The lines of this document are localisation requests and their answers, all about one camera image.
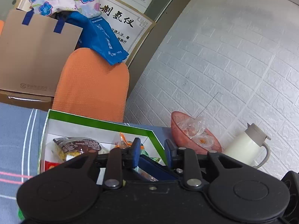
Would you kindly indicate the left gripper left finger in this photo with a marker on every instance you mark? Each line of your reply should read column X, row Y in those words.
column 117, row 159

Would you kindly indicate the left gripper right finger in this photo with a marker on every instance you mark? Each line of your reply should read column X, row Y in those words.
column 185, row 159

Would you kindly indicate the blue green snack packet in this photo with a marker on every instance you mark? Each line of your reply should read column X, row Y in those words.
column 154, row 171

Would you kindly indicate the pink plastic bowl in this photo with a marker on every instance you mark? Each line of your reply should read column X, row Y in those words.
column 193, row 133

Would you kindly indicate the dark chocolate snack packet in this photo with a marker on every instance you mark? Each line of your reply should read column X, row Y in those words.
column 75, row 146

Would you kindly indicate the green cardboard snack box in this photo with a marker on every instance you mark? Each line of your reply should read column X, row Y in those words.
column 61, row 124

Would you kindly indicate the white thermal jug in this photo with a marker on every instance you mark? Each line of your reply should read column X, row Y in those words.
column 246, row 146

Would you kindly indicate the red packet in box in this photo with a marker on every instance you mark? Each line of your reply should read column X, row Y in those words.
column 49, row 165

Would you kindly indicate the right orange chair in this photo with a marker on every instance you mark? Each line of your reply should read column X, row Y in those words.
column 90, row 87

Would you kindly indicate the blue grey tablecloth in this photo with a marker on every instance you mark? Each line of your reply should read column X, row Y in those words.
column 21, row 132

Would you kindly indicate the blue fabric bag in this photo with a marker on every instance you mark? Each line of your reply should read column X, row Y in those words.
column 97, row 35

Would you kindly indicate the white poster with Chinese text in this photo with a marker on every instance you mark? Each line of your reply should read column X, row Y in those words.
column 130, row 26

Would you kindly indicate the brown paper bag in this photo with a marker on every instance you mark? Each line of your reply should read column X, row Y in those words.
column 34, row 49

